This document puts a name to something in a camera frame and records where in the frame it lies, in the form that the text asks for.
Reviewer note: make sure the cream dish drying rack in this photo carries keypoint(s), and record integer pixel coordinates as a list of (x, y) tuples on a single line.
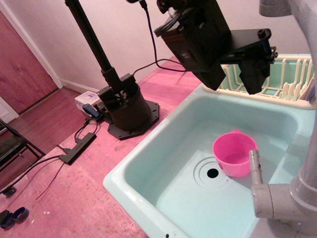
[(291, 76)]

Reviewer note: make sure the white cardboard box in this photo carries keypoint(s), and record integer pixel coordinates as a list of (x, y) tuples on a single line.
[(90, 98)]

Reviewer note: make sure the mint green toy sink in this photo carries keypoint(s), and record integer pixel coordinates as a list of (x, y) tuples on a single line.
[(171, 184)]

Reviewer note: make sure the black folding chair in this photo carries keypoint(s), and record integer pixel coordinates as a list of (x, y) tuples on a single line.
[(17, 155)]

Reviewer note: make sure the blue clamp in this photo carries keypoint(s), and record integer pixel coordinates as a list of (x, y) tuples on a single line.
[(91, 111)]

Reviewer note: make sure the pink plastic cup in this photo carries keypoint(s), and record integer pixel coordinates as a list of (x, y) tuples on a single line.
[(231, 151)]

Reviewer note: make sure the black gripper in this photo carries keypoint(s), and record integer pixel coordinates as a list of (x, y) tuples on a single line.
[(200, 38)]

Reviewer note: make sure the black usb hub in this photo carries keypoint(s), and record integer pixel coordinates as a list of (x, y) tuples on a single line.
[(70, 157)]

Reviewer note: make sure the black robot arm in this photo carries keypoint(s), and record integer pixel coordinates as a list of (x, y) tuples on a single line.
[(107, 70)]

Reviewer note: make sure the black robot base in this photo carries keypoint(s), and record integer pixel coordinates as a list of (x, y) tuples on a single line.
[(128, 113)]

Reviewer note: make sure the grey toy faucet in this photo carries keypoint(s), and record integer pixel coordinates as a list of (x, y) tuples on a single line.
[(287, 206)]

